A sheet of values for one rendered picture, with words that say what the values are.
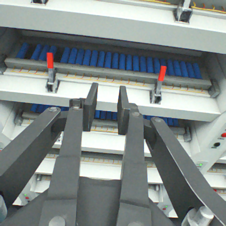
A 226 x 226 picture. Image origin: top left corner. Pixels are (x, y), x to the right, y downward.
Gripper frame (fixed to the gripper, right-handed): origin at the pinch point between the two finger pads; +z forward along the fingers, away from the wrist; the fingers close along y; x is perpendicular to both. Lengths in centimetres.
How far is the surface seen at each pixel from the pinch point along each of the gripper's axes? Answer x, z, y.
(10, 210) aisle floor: -94, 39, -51
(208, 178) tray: -43, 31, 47
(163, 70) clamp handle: 0.7, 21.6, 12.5
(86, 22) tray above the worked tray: 8.4, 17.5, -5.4
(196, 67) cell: 1.0, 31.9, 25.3
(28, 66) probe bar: -3.2, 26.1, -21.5
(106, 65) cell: -1.1, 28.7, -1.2
